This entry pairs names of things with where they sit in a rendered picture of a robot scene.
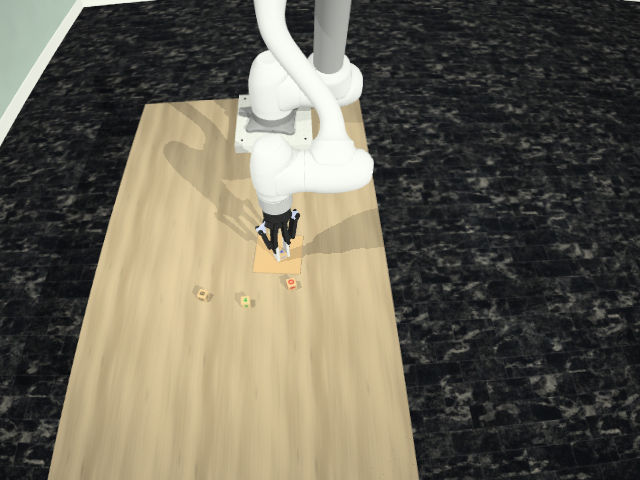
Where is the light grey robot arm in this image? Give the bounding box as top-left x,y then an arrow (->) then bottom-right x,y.
238,0 -> 374,215

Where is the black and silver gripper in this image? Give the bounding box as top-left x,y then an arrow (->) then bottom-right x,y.
255,208 -> 300,262

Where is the tan flat mat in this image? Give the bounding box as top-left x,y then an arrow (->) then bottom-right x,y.
253,235 -> 303,274

